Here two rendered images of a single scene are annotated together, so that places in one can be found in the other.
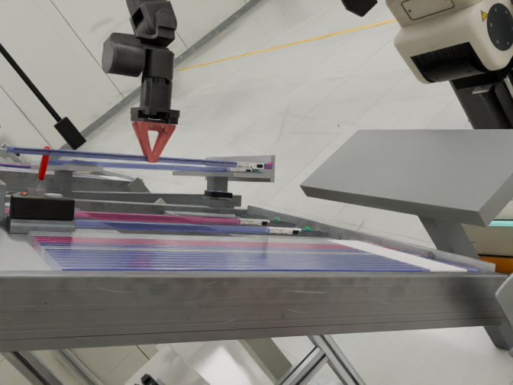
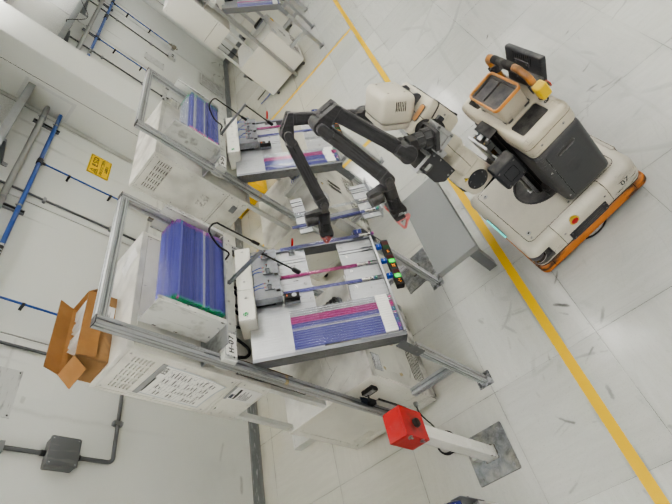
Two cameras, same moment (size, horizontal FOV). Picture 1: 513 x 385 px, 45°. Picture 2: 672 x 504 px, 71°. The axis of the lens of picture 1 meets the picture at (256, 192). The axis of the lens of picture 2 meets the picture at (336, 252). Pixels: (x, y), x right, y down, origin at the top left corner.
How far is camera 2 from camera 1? 1.82 m
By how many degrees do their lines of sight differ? 44
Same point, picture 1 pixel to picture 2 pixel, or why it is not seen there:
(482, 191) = (442, 264)
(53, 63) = not seen: outside the picture
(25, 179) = (289, 172)
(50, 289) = (293, 357)
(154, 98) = (324, 229)
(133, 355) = not seen: hidden behind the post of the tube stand
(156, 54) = (322, 218)
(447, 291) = (387, 340)
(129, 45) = (312, 218)
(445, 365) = (466, 265)
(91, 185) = (317, 168)
